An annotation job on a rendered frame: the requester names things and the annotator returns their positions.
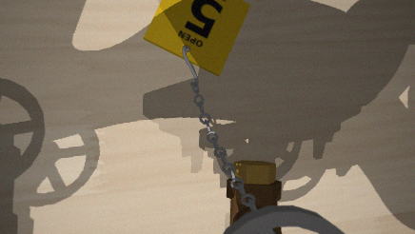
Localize yellow square tag on metal chain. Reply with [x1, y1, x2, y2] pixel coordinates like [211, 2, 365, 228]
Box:
[144, 0, 257, 211]

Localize grey pipe manifold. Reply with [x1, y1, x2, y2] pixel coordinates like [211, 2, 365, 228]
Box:
[223, 160, 345, 234]

